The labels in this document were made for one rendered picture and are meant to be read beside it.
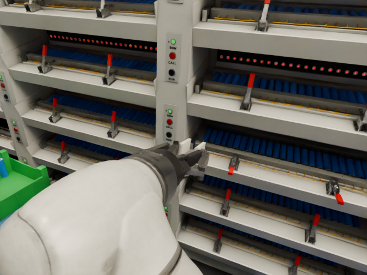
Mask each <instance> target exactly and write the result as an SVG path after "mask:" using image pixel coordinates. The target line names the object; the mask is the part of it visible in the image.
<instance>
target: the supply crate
mask: <svg viewBox="0 0 367 275"><path fill-rule="evenodd" d="M0 158H3V160H4V163H5V167H6V169H7V172H8V176H7V177H2V176H1V173H0V220H2V219H3V218H5V217H6V216H8V215H10V214H11V213H13V212H14V211H16V210H18V209H19V208H20V207H22V206H23V205H24V204H25V203H27V202H28V201H29V200H30V199H31V198H33V197H34V196H36V195H37V194H38V193H40V192H41V191H42V190H44V189H45V188H47V187H48V186H50V185H51V183H50V179H49V174H48V171H47V168H46V166H44V165H41V166H39V167H37V168H34V167H32V166H29V165H27V164H24V163H22V162H20V161H18V160H15V159H13V158H10V157H9V154H8V151H7V150H0Z"/></svg>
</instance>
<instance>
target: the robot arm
mask: <svg viewBox="0 0 367 275"><path fill-rule="evenodd" d="M205 144H206V142H202V143H201V144H200V145H198V146H197V147H196V148H195V150H194V152H191V153H189V154H184V153H186V152H187V151H188V150H190V145H191V139H190V138H189V139H187V140H185V141H183V142H181V143H179V142H178V141H174V142H173V144H172V145H170V143H168V142H165V143H163V144H160V145H157V146H154V147H151V148H148V149H142V150H140V151H139V152H137V153H135V154H133V155H131V156H128V157H124V158H122V159H119V160H108V161H105V162H101V163H97V164H93V165H90V166H88V167H85V168H83V169H80V170H78V171H76V172H74V173H72V174H70V175H68V176H66V177H64V178H62V179H60V180H58V181H57V182H55V183H53V184H52V185H50V186H48V187H47V188H45V189H44V190H42V191H41V192H40V193H38V194H37V195H36V196H34V197H33V198H31V199H30V200H29V201H28V202H27V203H25V204H24V205H23V206H22V207H21V208H19V209H18V210H17V211H15V212H14V213H13V214H12V215H11V216H10V217H9V218H8V219H7V220H6V221H5V222H4V223H3V224H2V225H1V227H0V275H203V274H202V273H201V271H200V269H199V268H198V267H197V266H196V265H195V264H194V263H193V261H192V260H191V259H190V258H189V257H188V256H187V254H186V253H185V252H184V250H183V249H182V248H181V246H180V245H179V243H178V241H177V239H176V237H175V235H174V233H173V231H172V229H171V227H170V225H169V222H168V220H167V216H166V214H165V210H164V207H165V206H166V204H167V203H168V202H169V201H170V200H171V199H172V198H173V196H174V195H175V192H176V189H177V186H178V185H179V184H180V183H181V181H182V179H184V178H188V177H189V175H193V176H194V177H196V178H197V180H200V181H203V179H204V174H205V169H206V167H207V165H208V161H209V156H210V153H208V152H205V151H206V149H205ZM194 165H195V166H194ZM191 166H194V167H193V168H191Z"/></svg>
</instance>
